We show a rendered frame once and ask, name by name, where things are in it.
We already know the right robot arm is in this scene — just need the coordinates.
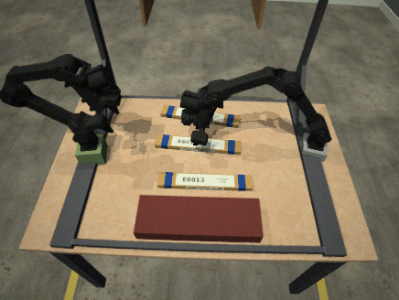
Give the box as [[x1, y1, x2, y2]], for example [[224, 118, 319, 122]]
[[0, 54, 122, 152]]

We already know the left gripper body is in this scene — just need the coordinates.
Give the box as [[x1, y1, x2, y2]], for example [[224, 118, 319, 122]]
[[190, 109, 213, 145]]

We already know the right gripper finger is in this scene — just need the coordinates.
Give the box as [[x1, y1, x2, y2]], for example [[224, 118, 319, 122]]
[[106, 106, 119, 114], [100, 119, 113, 133]]

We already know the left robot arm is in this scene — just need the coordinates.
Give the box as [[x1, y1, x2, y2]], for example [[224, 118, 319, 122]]
[[180, 67, 332, 151]]

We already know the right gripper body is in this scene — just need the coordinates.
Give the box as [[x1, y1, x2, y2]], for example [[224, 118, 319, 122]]
[[81, 89, 106, 131]]

